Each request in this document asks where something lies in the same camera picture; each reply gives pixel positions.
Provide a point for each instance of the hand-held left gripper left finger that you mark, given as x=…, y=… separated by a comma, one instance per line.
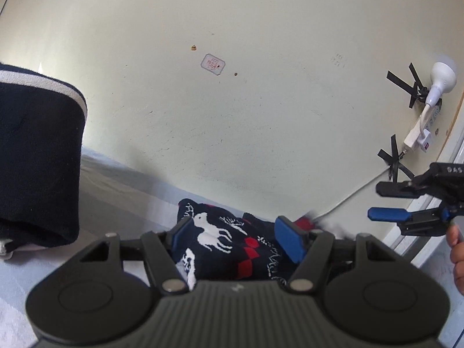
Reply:
x=180, y=237

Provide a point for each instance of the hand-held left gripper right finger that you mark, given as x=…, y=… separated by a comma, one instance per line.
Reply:
x=289, y=241

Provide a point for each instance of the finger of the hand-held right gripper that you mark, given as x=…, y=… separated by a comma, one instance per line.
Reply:
x=386, y=214
x=397, y=188

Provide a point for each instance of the navy reindeer pattern sweater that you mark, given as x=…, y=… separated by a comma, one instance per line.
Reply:
x=250, y=239

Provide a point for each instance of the navy fleece garment white stripe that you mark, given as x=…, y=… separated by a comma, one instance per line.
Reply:
x=40, y=152

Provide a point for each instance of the person's right hand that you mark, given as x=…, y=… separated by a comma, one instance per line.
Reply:
x=457, y=257

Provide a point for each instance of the black tape strips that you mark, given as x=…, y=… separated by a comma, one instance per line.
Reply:
x=408, y=85
x=393, y=156

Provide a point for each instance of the white plug adapter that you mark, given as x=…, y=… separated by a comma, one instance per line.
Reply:
x=417, y=136

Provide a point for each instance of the white power strip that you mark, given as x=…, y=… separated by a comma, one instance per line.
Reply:
x=431, y=118

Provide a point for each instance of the striped bed sheet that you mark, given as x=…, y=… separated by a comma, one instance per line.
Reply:
x=108, y=192

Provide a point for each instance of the wall sticker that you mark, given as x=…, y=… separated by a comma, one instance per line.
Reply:
x=212, y=64

